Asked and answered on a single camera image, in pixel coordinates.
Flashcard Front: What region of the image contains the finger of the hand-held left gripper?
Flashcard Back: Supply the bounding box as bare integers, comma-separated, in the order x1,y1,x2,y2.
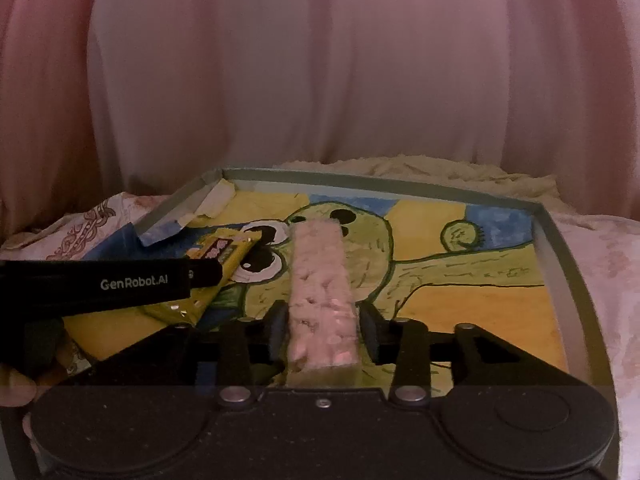
189,260,224,288

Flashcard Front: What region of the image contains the pink curtain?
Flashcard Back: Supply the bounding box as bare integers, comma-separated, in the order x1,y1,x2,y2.
0,0,640,241

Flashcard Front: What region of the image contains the cream fuzzy blanket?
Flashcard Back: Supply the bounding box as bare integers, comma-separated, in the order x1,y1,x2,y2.
277,154,558,203

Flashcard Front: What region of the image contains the clear packet of pink snacks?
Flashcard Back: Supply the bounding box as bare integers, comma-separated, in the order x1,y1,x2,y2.
286,217,362,388

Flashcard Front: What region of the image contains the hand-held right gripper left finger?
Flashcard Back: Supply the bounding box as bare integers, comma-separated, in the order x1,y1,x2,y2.
87,302,291,406

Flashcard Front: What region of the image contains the grey shallow box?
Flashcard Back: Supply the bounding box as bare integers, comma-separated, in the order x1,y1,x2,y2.
135,167,613,401

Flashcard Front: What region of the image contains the yellow snack packet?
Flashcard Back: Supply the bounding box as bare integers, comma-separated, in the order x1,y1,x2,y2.
142,227,263,323

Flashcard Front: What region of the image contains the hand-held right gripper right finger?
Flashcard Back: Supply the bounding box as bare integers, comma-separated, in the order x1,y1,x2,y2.
360,302,573,403

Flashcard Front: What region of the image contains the floral blanket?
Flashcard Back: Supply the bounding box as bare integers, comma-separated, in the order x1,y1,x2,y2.
0,192,640,461

